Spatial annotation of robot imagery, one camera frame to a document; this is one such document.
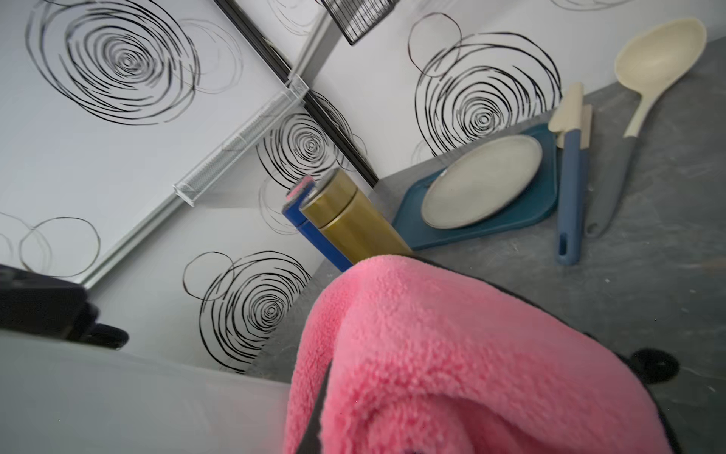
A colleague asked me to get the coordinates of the cream spatula blue handle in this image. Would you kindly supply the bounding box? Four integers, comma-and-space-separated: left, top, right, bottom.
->
548, 82, 585, 266

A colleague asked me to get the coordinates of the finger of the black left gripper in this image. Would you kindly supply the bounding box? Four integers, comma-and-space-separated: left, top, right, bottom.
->
1, 265, 130, 350

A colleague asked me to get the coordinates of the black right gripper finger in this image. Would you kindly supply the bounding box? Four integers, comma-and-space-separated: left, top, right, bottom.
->
296, 364, 332, 454

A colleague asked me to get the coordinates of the pink microfiber cloth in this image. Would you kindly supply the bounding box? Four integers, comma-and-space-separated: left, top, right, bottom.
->
283, 255, 682, 453

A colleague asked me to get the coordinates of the cream ladle grey handle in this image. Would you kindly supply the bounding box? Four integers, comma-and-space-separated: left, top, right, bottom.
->
584, 18, 707, 238

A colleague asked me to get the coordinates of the cream scraper blue handle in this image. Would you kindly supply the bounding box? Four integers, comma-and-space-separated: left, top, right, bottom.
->
580, 104, 593, 185

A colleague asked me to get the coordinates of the white thermos black lid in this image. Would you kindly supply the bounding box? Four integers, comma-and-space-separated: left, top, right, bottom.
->
1, 331, 290, 453

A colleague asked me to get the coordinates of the pink thermos steel lid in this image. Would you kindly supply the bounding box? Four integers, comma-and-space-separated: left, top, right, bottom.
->
285, 175, 315, 201

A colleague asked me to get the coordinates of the grey round plate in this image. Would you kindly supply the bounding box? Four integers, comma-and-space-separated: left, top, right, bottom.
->
421, 134, 543, 230

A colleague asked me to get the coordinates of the gold thermos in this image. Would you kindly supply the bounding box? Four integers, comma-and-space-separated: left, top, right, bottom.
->
301, 168, 413, 264

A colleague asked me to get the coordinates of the blue thermos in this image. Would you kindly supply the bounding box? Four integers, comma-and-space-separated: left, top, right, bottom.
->
282, 185, 353, 272

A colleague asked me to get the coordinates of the teal plastic tray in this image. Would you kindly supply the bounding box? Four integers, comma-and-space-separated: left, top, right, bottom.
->
392, 123, 560, 251

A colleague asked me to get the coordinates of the black wire basket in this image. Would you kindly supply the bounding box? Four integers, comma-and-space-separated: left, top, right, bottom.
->
321, 0, 399, 45

